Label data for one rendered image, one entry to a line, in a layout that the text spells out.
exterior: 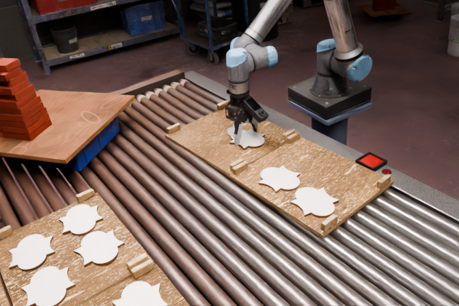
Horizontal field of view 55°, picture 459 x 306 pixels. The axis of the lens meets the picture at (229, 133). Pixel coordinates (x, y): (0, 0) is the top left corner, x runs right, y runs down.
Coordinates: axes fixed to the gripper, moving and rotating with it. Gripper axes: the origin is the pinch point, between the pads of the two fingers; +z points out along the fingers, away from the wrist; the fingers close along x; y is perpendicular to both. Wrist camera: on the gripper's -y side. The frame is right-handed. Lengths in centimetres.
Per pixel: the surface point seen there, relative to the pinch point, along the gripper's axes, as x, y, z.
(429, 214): -2, -69, 3
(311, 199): 16.1, -40.2, -0.4
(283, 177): 12.1, -26.7, -0.4
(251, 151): 5.1, -6.1, 0.7
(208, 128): 2.1, 19.6, 0.6
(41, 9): -101, 393, 23
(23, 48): -94, 465, 79
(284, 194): 17.8, -31.3, 0.7
